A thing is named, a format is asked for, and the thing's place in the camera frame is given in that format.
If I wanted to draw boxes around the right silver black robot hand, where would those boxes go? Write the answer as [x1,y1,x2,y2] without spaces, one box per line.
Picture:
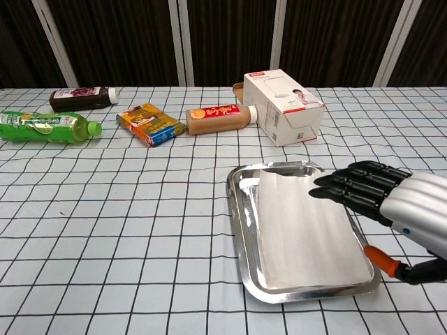
[308,160,447,285]

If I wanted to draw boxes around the translucent parchment paper sheet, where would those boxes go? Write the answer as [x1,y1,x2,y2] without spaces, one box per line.
[256,170,374,290]

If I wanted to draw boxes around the stainless steel tray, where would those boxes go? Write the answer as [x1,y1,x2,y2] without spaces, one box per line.
[226,160,381,304]

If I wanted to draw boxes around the white cardboard product box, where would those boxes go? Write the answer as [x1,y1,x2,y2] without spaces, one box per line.
[233,68,326,147]

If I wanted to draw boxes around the brown drink bottle red label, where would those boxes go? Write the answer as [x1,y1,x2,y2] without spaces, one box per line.
[184,103,258,136]

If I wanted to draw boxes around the dark folding screen white frames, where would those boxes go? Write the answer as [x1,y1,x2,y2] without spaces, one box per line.
[0,0,447,89]

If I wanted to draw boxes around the yellow orange carton box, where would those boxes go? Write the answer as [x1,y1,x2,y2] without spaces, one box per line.
[115,103,186,147]

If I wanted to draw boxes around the white black checkered tablecloth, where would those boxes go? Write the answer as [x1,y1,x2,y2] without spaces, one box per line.
[0,86,447,335]

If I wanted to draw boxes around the dark purple juice bottle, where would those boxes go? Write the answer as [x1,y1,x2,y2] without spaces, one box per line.
[48,86,120,113]

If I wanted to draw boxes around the green tea bottle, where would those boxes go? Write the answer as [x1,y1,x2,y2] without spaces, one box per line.
[0,110,103,144]

